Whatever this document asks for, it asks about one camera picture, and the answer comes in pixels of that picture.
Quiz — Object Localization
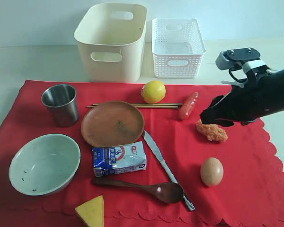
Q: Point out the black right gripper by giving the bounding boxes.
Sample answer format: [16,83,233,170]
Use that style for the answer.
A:
[200,72,284,126]

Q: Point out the dark wooden spoon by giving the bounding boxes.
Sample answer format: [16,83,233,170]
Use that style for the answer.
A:
[91,177,184,204]

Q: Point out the red tablecloth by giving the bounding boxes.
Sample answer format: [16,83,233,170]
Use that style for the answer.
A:
[0,80,284,227]

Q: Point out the red sausage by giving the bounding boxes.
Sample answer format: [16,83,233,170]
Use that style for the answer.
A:
[178,92,199,120]

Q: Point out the wooden chopstick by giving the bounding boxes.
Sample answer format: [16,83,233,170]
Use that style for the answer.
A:
[86,105,179,109]
[88,103,182,107]

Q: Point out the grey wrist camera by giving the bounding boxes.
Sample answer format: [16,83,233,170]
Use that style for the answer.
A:
[215,47,260,70]

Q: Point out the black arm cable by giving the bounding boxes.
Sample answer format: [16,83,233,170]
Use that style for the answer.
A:
[228,67,247,83]

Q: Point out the stainless steel cup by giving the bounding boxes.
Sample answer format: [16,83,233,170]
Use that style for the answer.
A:
[41,84,79,127]

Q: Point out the brown egg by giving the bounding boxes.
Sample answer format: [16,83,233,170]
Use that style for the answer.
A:
[200,157,224,187]

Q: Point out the pale green bowl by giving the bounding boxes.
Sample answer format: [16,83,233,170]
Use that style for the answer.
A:
[9,134,81,196]

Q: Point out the yellow lemon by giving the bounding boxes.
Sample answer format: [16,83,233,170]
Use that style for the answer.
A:
[141,80,166,104]

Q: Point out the white perforated plastic basket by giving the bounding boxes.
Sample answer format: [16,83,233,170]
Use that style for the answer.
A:
[151,18,206,79]

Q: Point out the metal table knife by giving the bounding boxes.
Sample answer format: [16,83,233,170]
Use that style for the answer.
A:
[142,130,195,211]

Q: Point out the cream plastic bin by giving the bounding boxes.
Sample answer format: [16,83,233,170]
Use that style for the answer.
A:
[74,3,147,83]

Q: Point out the fried chicken nugget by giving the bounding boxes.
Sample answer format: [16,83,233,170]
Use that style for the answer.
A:
[196,120,228,142]

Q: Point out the lower wooden chopstick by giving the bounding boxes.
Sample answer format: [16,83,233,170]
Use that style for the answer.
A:
[86,105,179,109]

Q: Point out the brown round plate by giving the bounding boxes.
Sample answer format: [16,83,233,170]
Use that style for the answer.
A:
[81,101,144,147]

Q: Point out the blue white milk carton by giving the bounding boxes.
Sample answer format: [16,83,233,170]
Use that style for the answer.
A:
[92,141,147,177]

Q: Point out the upper wooden chopstick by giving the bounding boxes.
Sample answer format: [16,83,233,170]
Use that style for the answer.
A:
[88,103,182,107]

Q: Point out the yellow cheese wedge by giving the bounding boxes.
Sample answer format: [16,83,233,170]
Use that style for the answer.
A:
[75,195,104,227]

